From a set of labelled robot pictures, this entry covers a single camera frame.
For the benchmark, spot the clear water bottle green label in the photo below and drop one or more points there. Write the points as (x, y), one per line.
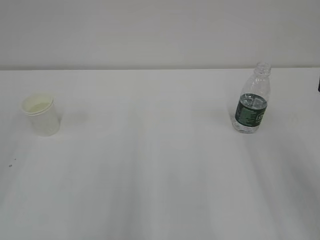
(253, 100)

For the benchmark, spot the white paper cup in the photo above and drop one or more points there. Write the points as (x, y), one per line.
(39, 108)

